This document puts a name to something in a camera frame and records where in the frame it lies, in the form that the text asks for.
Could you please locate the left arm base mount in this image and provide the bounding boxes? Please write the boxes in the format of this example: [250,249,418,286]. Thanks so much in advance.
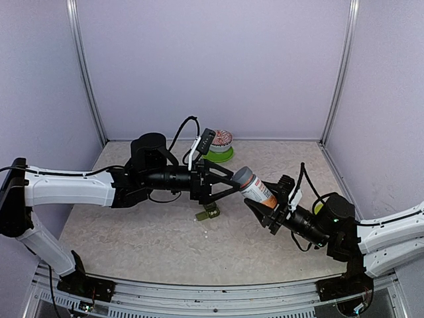
[57,272,116,303]

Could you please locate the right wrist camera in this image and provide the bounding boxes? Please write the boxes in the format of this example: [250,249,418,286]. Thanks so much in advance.
[278,175,303,213]

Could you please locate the right aluminium frame post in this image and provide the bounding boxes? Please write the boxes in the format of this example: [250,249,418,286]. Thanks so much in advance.
[320,0,360,148]

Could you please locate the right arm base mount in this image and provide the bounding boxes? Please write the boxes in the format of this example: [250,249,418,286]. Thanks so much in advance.
[315,265,374,301]

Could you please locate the lime green bowl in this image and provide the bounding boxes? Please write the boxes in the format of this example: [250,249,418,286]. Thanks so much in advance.
[314,203,323,215]

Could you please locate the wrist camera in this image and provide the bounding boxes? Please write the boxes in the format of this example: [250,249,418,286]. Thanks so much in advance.
[278,175,303,213]
[187,128,216,171]

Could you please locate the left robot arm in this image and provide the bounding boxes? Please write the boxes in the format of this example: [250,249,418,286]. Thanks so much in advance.
[1,129,240,295]

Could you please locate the amber bottle grey cap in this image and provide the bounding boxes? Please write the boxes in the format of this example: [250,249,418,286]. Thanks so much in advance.
[232,166,278,209]

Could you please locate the red patterned white bowl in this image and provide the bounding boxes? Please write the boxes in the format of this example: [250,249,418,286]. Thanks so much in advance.
[210,129,233,153]

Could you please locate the green plate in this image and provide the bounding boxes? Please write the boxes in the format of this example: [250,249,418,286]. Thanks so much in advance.
[203,147,234,163]

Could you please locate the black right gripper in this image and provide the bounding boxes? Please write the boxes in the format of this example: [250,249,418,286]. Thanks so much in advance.
[245,182,331,248]

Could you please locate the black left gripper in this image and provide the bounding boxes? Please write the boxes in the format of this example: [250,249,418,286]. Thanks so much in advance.
[143,159,241,205]

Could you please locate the green pill organizer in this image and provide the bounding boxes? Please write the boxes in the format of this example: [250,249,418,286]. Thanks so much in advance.
[195,202,221,221]

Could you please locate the front aluminium rail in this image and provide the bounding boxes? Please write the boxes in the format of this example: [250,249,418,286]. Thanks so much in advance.
[31,261,408,318]

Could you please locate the left aluminium frame post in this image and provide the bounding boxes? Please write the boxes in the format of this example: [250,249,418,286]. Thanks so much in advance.
[66,0,109,148]

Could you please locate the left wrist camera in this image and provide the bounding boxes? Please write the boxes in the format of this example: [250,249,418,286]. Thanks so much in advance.
[187,128,216,171]

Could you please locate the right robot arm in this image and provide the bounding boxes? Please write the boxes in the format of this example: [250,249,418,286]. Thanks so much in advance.
[233,167,423,294]

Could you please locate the aluminium frame post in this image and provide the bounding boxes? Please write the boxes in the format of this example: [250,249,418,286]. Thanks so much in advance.
[320,0,360,148]
[66,0,109,148]

